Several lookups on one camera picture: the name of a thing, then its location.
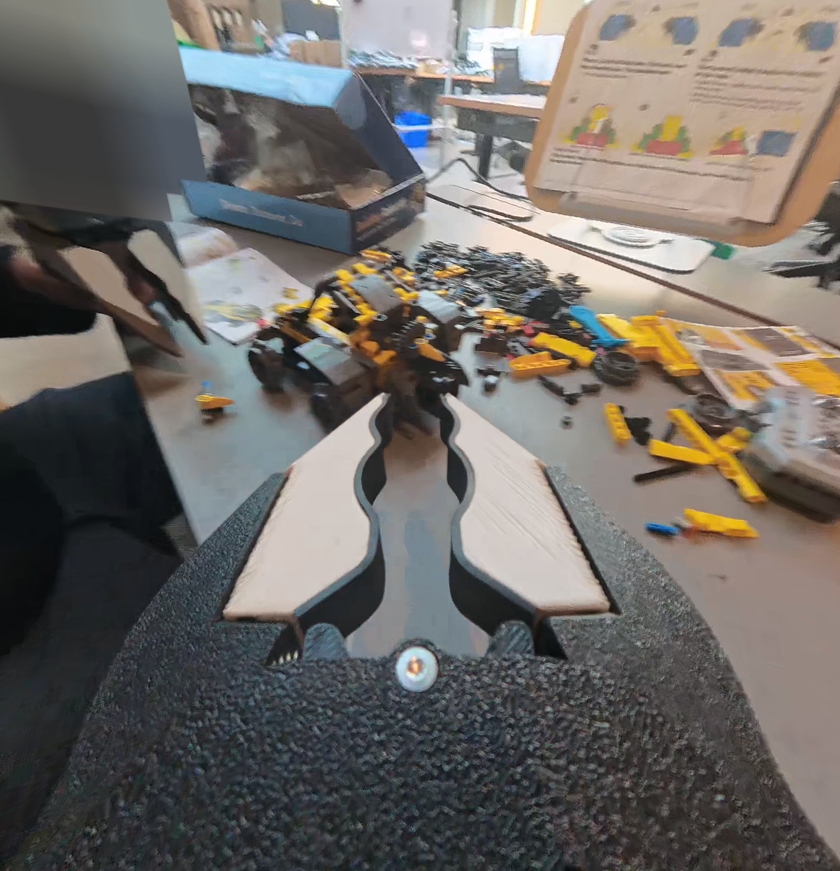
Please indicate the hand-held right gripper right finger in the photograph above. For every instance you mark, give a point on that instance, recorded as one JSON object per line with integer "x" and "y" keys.
{"x": 529, "y": 531}

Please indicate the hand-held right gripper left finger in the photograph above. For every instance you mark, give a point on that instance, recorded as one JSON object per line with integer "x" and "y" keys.
{"x": 311, "y": 531}

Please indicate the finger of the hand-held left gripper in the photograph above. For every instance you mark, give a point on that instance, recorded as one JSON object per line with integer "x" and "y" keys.
{"x": 113, "y": 286}
{"x": 164, "y": 272}

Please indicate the grey axle pin blue tip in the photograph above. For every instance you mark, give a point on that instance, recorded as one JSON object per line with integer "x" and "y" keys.
{"x": 207, "y": 388}

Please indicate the small yellow tooth piece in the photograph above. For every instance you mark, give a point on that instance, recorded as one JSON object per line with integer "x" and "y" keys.
{"x": 212, "y": 401}

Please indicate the blue brick separator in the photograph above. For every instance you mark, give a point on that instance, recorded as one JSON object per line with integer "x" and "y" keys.
{"x": 590, "y": 325}

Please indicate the grey desk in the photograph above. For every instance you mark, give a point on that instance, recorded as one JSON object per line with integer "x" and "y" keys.
{"x": 733, "y": 289}
{"x": 733, "y": 612}

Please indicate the background wooden desk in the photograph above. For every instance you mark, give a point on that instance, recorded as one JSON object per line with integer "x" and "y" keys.
{"x": 491, "y": 105}

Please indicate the instruction booklet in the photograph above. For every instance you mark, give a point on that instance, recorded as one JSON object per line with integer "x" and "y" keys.
{"x": 236, "y": 286}

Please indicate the yellow five-hole beam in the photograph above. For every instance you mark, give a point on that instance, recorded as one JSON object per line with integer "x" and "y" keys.
{"x": 617, "y": 423}

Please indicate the black grey axle connector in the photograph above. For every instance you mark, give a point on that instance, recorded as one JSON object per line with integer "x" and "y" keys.
{"x": 563, "y": 391}

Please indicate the long black axle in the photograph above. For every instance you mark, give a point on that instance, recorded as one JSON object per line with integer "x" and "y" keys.
{"x": 665, "y": 471}

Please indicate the black pin connector cluster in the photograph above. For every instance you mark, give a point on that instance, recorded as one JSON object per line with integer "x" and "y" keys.
{"x": 639, "y": 429}

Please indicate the blue cardboard box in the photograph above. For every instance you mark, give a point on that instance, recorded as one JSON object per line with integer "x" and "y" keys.
{"x": 290, "y": 170}

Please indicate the yellow thick beam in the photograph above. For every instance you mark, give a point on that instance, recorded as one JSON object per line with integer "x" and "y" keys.
{"x": 539, "y": 364}

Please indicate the yellow fairing panel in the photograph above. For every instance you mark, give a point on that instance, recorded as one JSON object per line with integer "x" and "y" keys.
{"x": 723, "y": 524}
{"x": 678, "y": 451}

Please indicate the grey wheel hub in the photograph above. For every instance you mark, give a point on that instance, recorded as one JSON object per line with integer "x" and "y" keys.
{"x": 709, "y": 412}
{"x": 617, "y": 367}

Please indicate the yellow wide panel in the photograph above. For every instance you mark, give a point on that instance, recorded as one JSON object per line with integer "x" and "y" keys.
{"x": 563, "y": 347}

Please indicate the yellow long beam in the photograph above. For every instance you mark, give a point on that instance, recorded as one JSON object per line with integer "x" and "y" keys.
{"x": 692, "y": 429}

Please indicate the yellow toy brick vehicle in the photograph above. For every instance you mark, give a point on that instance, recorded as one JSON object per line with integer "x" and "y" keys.
{"x": 365, "y": 320}

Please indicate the yellow short beam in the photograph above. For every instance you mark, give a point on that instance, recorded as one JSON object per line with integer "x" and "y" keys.
{"x": 743, "y": 480}

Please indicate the yellow angled beam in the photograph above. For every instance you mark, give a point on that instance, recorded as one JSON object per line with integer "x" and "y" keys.
{"x": 733, "y": 439}

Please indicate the person's dark clothing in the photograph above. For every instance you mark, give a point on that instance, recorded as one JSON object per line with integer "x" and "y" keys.
{"x": 52, "y": 544}

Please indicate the grey brick motor block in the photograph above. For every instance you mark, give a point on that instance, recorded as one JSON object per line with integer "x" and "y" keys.
{"x": 801, "y": 442}

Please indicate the blue plastic bin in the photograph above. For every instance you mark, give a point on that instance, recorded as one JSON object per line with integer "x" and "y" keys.
{"x": 413, "y": 128}

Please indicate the yellow grey sticker sheet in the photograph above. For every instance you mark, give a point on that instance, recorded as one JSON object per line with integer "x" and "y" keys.
{"x": 767, "y": 360}

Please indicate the silver stand base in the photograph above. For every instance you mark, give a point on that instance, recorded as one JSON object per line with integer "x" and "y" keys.
{"x": 631, "y": 245}

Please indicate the wooden framed instruction board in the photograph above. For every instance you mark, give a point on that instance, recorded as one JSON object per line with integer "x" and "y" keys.
{"x": 692, "y": 109}

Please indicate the yellow large frame panel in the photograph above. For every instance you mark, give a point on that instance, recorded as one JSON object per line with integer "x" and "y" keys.
{"x": 665, "y": 340}

